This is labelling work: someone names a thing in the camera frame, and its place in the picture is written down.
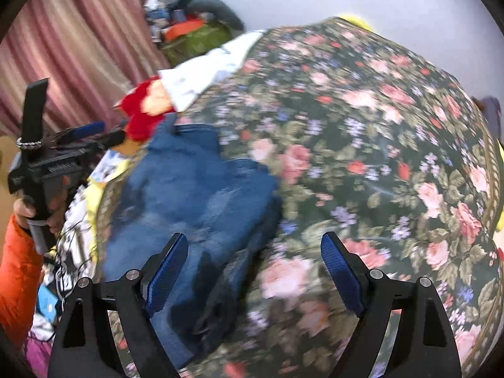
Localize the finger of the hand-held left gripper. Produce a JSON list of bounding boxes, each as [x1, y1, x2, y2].
[[51, 121, 106, 146], [63, 129, 126, 155]]

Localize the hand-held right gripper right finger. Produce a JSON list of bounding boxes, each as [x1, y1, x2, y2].
[[320, 232, 462, 378]]

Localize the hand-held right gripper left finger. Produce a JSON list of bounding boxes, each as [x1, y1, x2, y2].
[[47, 232, 189, 378]]

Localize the blue denim jeans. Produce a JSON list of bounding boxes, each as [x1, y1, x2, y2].
[[100, 114, 284, 369]]

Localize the person's left forearm orange sleeve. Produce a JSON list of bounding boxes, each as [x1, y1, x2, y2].
[[0, 215, 46, 348]]

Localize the person's left hand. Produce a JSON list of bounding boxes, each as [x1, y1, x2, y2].
[[14, 177, 70, 233]]

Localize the red cloth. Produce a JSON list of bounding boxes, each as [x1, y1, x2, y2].
[[114, 78, 179, 143]]

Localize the white yellow printed cloth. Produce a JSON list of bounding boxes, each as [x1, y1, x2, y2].
[[55, 152, 132, 288]]

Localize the pink striped curtain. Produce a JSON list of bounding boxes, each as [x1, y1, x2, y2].
[[0, 0, 171, 137]]

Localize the green bag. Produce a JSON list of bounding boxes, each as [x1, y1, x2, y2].
[[161, 21, 234, 68]]

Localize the orange cloth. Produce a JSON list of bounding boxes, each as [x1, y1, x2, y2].
[[163, 20, 206, 42]]

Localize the pile of mixed clutter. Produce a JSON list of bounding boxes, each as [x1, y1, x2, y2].
[[144, 0, 194, 29]]

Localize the dark floral blanket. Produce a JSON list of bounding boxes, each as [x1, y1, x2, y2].
[[94, 16, 504, 378]]

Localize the magenta cloth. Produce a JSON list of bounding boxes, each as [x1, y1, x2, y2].
[[24, 331, 56, 373]]

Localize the dark grey cloth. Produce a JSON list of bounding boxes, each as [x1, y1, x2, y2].
[[189, 0, 245, 33]]

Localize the grey bag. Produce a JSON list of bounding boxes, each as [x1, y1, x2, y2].
[[478, 95, 504, 139]]

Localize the yellow pillow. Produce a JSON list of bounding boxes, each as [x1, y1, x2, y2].
[[338, 13, 375, 33]]

